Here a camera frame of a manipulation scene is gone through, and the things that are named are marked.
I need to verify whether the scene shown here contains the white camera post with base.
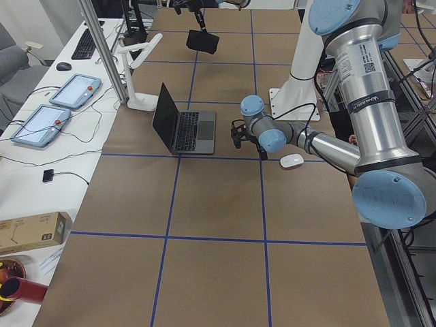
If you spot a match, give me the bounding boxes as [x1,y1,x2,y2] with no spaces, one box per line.
[269,0,324,121]

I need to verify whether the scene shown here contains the black keyboard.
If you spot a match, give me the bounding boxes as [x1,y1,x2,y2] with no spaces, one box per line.
[71,27,96,60]

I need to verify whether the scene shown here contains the black mouse pad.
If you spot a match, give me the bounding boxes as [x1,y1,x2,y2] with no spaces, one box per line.
[186,30,219,55]

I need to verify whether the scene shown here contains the fruit bowl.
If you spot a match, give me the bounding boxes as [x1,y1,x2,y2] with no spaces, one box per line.
[0,258,27,316]

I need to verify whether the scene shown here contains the blue teach pendant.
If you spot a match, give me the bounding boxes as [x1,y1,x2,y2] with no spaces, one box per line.
[11,105,72,148]
[49,74,102,110]

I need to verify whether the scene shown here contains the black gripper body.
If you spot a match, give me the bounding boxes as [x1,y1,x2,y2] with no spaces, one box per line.
[190,0,206,29]
[252,138,266,154]

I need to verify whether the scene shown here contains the grey laptop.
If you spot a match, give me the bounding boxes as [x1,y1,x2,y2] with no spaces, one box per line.
[152,84,216,155]

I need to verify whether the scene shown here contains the black computer mouse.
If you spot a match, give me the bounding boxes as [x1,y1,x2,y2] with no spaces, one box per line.
[56,62,72,72]

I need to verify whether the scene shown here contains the small black device on desk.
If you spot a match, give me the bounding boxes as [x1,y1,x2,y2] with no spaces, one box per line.
[42,169,55,183]

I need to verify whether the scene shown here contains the white computer mouse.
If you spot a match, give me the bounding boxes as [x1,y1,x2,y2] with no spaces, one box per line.
[280,154,305,168]

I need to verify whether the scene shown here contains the red bottle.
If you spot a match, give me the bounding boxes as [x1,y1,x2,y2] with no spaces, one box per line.
[1,277,48,305]

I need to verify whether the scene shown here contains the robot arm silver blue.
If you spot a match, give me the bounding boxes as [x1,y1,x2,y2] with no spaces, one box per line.
[186,0,251,32]
[240,1,435,230]

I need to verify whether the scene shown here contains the seated person's hands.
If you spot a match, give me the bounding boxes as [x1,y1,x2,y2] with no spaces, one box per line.
[349,134,358,146]

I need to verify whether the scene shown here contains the cardboard box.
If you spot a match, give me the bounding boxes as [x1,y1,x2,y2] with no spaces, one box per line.
[1,212,71,255]

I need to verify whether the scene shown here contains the aluminium frame post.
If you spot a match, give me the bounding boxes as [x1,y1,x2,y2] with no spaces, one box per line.
[78,0,127,104]

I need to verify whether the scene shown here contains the far blue teach pendant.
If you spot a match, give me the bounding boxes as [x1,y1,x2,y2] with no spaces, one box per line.
[49,74,102,110]

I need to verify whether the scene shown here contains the near blue teach pendant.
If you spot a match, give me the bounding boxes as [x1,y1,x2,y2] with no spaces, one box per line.
[11,105,72,148]

